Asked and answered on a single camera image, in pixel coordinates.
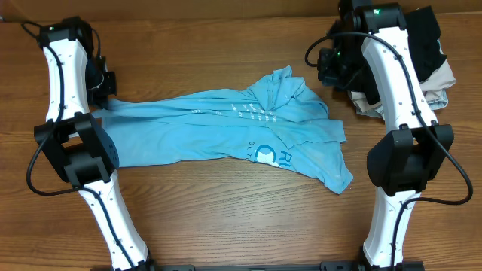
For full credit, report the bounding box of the black folded garment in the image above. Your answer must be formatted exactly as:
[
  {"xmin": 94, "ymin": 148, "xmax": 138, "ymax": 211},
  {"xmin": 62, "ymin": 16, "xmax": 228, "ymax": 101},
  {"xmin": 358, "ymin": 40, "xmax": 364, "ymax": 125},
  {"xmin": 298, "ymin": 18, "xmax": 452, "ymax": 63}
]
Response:
[{"xmin": 331, "ymin": 5, "xmax": 447, "ymax": 105}]

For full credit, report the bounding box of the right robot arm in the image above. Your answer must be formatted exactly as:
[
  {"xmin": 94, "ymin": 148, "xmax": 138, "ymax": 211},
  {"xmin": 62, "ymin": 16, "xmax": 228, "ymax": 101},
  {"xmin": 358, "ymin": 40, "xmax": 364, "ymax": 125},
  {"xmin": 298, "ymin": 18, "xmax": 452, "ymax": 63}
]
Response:
[{"xmin": 316, "ymin": 1, "xmax": 454, "ymax": 270}]

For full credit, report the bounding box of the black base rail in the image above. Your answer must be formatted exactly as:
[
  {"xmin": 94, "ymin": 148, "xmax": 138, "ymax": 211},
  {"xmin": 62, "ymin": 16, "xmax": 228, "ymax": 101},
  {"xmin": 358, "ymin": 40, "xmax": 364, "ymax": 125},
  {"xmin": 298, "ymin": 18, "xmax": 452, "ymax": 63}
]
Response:
[{"xmin": 90, "ymin": 260, "xmax": 426, "ymax": 271}]

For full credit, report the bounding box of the beige folded garment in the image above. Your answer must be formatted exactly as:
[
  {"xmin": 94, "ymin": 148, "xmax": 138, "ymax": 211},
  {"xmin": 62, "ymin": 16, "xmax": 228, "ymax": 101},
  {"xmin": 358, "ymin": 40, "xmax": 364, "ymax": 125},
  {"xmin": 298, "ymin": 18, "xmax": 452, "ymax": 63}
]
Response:
[{"xmin": 348, "ymin": 60, "xmax": 456, "ymax": 119}]

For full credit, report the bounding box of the light blue printed t-shirt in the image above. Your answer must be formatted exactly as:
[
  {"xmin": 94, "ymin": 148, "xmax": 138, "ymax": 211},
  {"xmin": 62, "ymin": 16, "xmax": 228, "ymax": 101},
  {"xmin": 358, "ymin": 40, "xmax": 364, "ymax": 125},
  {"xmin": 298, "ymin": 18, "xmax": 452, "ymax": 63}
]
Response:
[{"xmin": 94, "ymin": 67, "xmax": 353, "ymax": 193}]

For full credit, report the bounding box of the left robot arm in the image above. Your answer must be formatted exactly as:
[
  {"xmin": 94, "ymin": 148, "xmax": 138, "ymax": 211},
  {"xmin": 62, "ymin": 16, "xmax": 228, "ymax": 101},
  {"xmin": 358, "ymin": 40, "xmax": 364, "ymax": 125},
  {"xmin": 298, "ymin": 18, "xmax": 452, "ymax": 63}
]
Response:
[{"xmin": 26, "ymin": 17, "xmax": 156, "ymax": 270}]

